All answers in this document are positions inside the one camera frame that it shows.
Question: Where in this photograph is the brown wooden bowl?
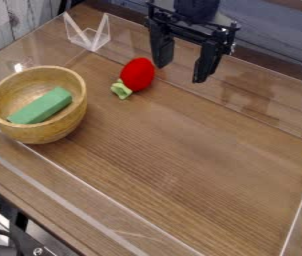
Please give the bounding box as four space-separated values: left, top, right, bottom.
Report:
0 66 87 144

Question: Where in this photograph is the red plush strawberry toy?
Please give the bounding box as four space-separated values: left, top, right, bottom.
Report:
111 58 155 100

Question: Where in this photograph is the blue grey sofa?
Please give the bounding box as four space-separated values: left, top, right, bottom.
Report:
111 0 302 63

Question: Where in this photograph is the black table leg frame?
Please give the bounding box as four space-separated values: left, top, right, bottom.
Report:
0 213 71 256

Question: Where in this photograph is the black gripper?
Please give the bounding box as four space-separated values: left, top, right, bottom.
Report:
147 0 241 83

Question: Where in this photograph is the clear acrylic corner bracket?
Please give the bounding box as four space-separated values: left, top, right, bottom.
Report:
63 13 111 52

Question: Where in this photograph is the green rectangular block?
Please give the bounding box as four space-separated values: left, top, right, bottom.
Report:
7 87 73 124

